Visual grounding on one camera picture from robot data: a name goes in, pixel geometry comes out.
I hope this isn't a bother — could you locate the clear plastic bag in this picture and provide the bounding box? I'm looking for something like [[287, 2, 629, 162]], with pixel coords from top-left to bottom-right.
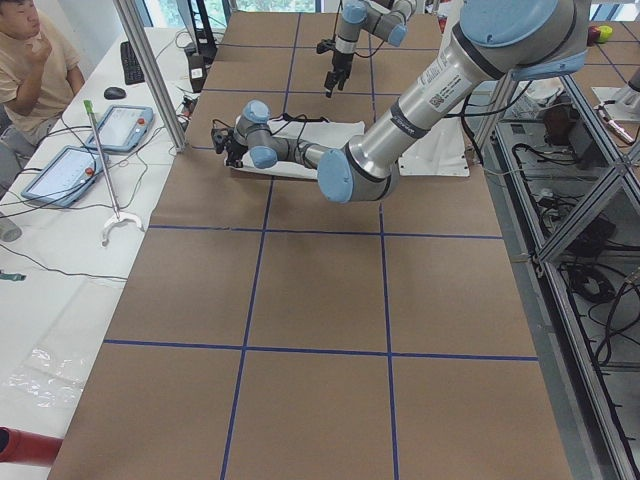
[[1, 346, 89, 408]]

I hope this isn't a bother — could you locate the left black braided cable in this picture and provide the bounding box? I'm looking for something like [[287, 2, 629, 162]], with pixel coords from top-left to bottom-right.
[[209, 112, 331, 151]]

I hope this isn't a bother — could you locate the aluminium frame post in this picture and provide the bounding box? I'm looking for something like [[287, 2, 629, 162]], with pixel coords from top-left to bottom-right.
[[113, 0, 186, 153]]

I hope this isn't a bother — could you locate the near blue teach pendant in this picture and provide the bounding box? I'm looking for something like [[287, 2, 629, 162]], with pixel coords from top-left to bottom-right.
[[21, 146, 103, 208]]

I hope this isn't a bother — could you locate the metal rod white claw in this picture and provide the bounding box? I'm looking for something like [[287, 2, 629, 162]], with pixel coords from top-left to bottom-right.
[[83, 100, 144, 247]]

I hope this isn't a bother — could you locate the black computer mouse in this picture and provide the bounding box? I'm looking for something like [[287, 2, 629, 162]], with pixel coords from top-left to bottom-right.
[[103, 86, 127, 100]]

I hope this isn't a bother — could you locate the red cylinder object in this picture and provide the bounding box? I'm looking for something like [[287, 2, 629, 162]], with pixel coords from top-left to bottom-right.
[[1, 427, 63, 467]]

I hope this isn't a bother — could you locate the seated man beige shirt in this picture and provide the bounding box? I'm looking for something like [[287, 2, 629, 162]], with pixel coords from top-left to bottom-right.
[[0, 0, 85, 196]]

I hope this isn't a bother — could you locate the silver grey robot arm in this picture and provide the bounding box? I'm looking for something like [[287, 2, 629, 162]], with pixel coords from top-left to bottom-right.
[[316, 0, 417, 98], [211, 1, 590, 203]]

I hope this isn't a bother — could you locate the black computer keyboard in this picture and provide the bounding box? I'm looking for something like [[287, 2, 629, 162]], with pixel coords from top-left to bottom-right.
[[120, 41, 145, 85]]

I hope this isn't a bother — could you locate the blue teach pendant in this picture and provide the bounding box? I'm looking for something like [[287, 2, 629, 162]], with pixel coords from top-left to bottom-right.
[[21, 146, 103, 208], [97, 105, 154, 154]]

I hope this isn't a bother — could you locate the aluminium side frame rack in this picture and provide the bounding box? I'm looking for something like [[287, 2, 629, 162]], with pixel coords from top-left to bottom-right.
[[470, 66, 639, 479]]

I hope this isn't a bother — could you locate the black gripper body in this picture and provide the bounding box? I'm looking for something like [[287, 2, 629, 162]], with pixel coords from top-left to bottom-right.
[[324, 50, 354, 91], [224, 130, 247, 168]]

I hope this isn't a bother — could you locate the grey cartoon print t-shirt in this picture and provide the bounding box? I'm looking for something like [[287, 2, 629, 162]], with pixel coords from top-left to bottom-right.
[[233, 115, 365, 180]]

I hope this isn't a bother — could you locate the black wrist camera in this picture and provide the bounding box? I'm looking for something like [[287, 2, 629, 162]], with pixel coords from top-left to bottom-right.
[[210, 119, 233, 155], [316, 39, 335, 54]]

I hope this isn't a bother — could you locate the far blue teach pendant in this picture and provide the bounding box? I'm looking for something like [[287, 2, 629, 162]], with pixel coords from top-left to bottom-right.
[[97, 105, 154, 154]]

